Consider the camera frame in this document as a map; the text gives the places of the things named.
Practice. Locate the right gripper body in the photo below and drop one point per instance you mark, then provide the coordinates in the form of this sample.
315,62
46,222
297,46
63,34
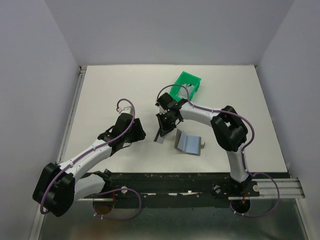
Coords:
166,121

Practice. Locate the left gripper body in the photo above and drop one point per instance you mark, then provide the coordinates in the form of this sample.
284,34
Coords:
136,135

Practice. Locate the silver magnetic stripe card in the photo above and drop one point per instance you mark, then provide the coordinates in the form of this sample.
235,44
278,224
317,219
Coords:
159,138

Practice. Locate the grey card holder wallet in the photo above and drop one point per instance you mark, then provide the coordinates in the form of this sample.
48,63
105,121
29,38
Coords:
188,144

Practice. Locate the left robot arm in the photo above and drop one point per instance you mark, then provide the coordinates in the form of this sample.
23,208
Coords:
71,171

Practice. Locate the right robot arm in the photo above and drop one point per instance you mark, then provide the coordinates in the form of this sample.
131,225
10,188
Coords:
228,127

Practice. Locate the cards in green bin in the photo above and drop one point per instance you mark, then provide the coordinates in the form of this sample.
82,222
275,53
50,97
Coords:
186,91

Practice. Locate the green plastic bin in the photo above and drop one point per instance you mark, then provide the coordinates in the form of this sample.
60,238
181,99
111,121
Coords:
191,82

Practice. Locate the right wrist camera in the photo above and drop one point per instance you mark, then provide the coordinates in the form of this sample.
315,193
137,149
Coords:
161,109

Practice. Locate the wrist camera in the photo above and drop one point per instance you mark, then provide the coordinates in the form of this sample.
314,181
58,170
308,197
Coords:
161,109
125,110

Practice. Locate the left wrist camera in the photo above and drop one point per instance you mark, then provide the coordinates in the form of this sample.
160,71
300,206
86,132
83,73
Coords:
125,110

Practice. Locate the aluminium left side rail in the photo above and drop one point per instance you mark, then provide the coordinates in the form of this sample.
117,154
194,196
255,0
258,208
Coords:
72,112

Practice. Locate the aluminium rail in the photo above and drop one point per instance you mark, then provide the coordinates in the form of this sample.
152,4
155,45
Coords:
72,112
284,188

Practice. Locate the aluminium front rail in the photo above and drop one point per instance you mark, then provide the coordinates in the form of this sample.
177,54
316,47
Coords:
284,188

